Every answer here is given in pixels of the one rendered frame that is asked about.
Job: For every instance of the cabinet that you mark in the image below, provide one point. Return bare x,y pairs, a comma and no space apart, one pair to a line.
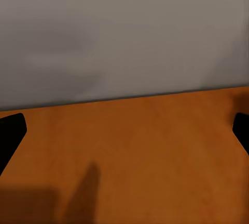
166,159

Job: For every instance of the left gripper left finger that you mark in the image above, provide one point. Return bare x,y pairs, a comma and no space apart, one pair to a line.
12,130

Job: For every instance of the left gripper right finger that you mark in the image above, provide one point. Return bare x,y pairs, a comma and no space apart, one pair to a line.
241,129

